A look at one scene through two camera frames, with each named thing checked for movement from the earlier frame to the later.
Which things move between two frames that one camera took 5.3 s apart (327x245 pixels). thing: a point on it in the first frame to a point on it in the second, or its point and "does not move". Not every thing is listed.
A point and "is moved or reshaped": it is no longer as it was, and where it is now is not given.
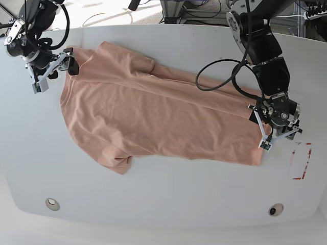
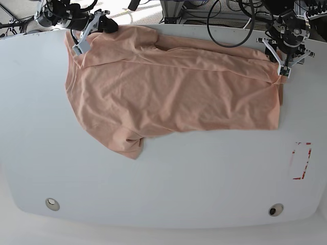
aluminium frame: (170, 9) does not move
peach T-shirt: (122, 106) is moved or reshaped
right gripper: (42, 62) to (86, 23)
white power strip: (311, 17) does not move
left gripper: (277, 116) to (286, 45)
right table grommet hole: (276, 209) does not move
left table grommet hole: (52, 204) does not move
